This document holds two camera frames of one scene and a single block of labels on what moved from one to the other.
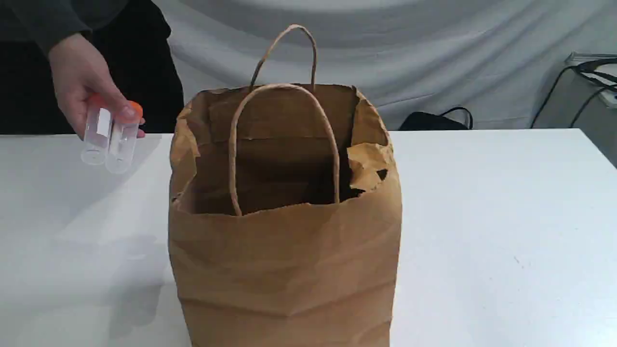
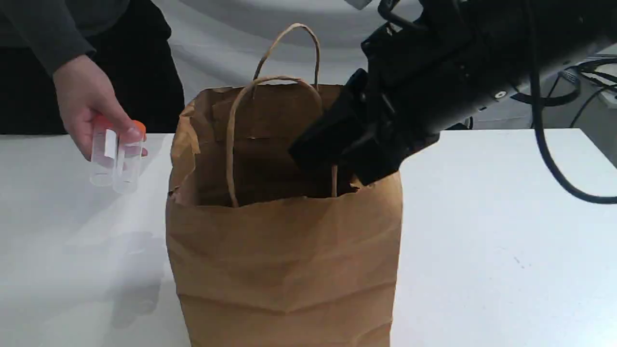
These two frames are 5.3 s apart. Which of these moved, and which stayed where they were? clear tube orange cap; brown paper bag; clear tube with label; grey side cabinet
Moved: clear tube orange cap; clear tube with label
Stayed: grey side cabinet; brown paper bag
